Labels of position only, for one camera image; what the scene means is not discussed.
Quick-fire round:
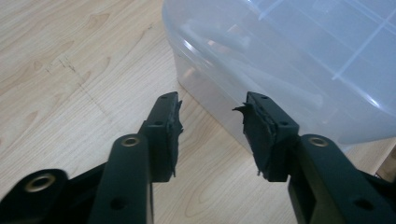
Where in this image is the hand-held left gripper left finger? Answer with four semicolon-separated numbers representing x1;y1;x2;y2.
138;91;185;184

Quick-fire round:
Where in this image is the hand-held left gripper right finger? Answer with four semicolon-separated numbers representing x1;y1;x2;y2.
233;91;301;183

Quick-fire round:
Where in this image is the clear plastic storage box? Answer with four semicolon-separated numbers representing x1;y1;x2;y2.
161;0;396;153

